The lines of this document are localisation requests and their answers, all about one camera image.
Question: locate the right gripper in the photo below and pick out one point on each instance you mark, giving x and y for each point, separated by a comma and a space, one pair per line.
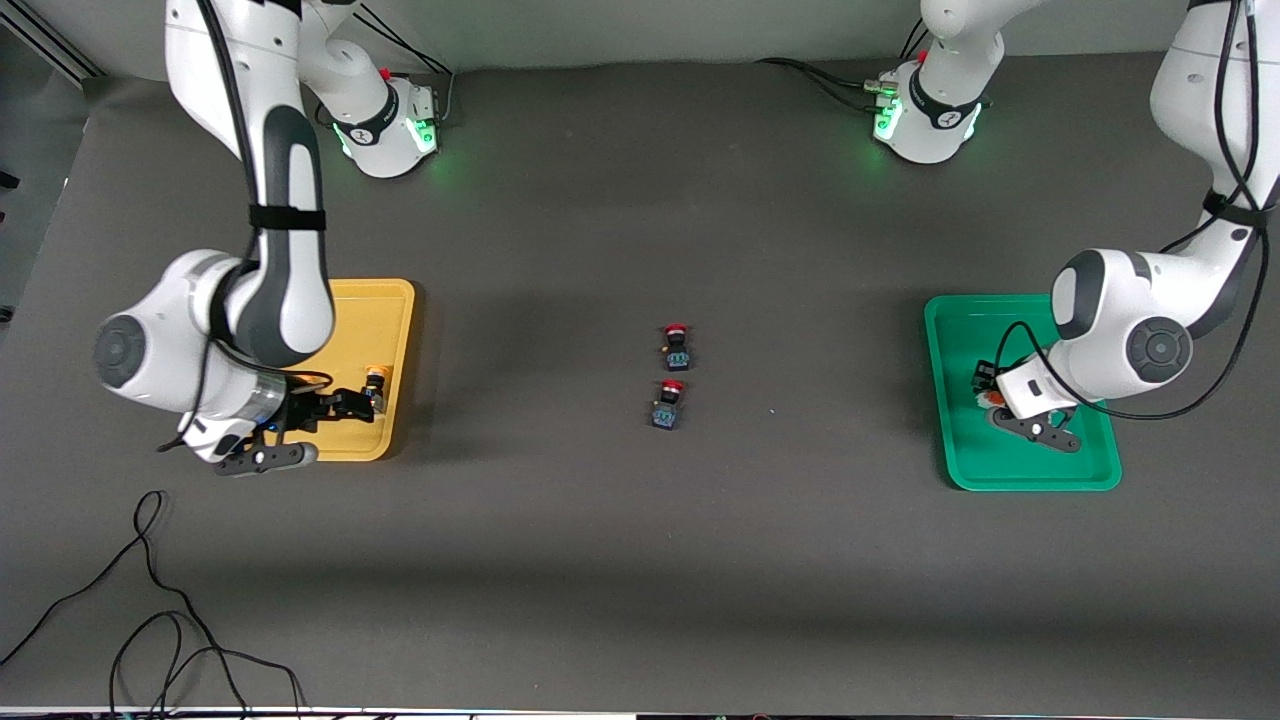
306, 408

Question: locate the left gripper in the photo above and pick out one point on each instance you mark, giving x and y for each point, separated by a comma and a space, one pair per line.
985, 377

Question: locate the white push button orange block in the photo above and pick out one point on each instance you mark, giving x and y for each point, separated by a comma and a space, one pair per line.
985, 399

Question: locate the yellow cap black push button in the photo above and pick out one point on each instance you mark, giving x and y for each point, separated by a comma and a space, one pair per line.
375, 385

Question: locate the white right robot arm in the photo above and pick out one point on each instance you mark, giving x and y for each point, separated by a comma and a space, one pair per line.
290, 290

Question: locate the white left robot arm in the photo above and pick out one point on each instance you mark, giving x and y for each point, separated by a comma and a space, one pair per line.
1120, 310

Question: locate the green plastic tray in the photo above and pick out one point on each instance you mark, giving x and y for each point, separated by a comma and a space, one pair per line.
960, 450

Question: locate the yellow plastic tray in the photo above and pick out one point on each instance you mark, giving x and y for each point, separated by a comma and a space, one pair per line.
375, 320

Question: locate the red mushroom push button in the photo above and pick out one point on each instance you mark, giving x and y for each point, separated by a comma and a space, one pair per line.
666, 410
677, 350

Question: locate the dark grey table mat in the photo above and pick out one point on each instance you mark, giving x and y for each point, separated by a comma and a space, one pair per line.
640, 560

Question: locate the grey aluminium frame rail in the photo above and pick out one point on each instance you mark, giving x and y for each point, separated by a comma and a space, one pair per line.
50, 45

